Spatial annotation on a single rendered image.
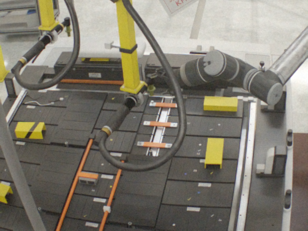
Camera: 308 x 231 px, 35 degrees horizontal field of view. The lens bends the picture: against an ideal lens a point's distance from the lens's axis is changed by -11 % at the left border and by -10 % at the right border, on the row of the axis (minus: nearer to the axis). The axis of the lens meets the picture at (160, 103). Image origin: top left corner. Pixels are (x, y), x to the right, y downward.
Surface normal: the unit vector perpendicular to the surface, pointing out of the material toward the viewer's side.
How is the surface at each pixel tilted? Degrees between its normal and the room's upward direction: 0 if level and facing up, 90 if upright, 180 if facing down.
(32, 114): 0
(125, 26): 90
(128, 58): 90
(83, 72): 90
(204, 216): 0
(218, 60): 50
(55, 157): 0
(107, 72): 90
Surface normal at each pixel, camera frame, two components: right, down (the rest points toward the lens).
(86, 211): -0.07, -0.80
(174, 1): 0.39, 0.53
